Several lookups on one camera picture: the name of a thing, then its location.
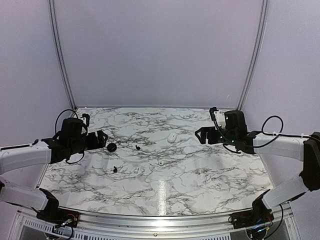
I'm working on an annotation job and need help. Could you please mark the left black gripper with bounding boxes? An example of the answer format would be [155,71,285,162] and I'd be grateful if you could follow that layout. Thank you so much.
[68,130,108,155]

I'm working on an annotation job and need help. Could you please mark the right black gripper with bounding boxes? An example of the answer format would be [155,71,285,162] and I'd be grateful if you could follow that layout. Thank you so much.
[195,126,237,146]

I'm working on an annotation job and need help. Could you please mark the white earbud charging case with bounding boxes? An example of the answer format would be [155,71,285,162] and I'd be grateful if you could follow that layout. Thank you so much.
[167,133,177,143]

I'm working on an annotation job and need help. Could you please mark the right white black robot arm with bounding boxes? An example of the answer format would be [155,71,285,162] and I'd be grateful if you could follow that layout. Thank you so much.
[194,107,320,224]

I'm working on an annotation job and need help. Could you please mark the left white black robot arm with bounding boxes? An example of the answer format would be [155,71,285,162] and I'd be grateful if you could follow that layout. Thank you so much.
[0,117,108,223]

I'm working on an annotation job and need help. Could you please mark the black round charging case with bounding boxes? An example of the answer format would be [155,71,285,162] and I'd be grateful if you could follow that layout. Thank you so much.
[107,143,117,152]

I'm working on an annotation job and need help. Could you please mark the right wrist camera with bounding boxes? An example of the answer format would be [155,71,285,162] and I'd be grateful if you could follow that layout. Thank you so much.
[209,107,226,129]

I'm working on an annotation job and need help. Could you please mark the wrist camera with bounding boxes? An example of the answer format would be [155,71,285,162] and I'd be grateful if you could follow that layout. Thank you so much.
[81,113,90,127]
[209,107,226,129]

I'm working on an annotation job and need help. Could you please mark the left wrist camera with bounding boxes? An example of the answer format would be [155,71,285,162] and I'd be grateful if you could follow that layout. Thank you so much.
[81,113,90,127]

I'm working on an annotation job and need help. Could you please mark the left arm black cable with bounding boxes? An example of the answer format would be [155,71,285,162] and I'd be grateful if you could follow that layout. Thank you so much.
[54,108,87,165]

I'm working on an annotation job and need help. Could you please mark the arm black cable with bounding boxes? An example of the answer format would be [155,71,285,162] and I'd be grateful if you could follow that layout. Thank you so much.
[261,115,313,138]
[54,108,87,165]

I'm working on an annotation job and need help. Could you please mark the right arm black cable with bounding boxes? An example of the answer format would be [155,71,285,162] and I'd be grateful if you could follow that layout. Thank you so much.
[261,115,313,138]

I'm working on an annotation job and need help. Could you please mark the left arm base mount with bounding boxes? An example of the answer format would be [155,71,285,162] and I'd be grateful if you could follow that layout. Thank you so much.
[36,199,80,228]

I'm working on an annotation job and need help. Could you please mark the left corner aluminium post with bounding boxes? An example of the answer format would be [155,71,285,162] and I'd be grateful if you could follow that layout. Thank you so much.
[47,0,77,110]

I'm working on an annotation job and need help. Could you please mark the corner aluminium post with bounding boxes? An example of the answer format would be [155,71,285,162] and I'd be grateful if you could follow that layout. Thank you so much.
[47,0,77,110]
[236,0,269,111]

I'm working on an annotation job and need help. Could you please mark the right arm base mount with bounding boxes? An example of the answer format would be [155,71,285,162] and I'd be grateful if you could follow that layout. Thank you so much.
[228,199,274,229]

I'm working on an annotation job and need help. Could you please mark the aluminium front rail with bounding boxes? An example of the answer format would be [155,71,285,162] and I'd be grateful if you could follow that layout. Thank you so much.
[9,204,301,240]

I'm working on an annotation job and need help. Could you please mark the right corner aluminium post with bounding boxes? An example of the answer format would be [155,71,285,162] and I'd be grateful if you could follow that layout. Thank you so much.
[236,0,269,111]

